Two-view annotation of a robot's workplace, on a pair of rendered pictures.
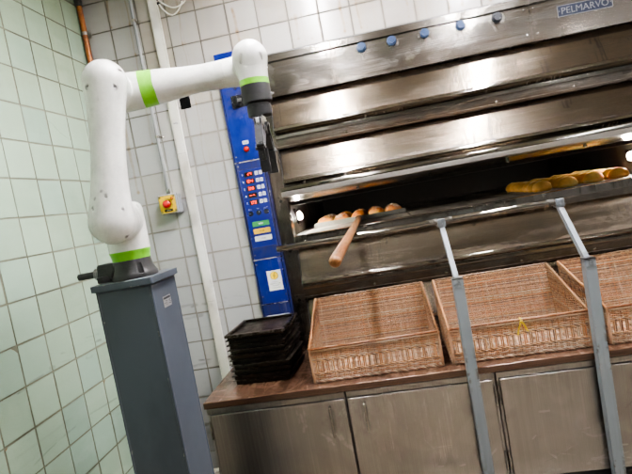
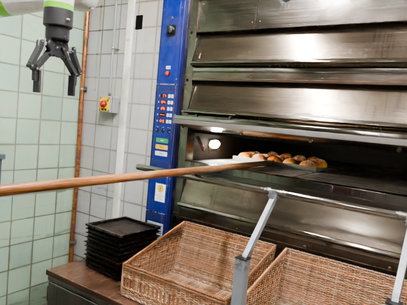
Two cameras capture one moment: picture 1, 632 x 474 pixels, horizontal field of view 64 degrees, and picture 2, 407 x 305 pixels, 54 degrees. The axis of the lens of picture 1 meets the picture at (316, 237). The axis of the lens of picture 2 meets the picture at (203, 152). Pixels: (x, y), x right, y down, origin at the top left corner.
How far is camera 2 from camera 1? 112 cm
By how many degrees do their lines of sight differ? 25
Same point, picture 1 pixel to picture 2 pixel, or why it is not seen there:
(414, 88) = (325, 47)
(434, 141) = (330, 108)
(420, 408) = not seen: outside the picture
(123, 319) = not seen: outside the picture
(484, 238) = (354, 227)
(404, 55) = (326, 11)
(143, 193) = (97, 91)
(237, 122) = (166, 48)
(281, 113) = (203, 48)
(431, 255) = (293, 223)
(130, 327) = not seen: outside the picture
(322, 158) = (224, 97)
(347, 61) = (271, 8)
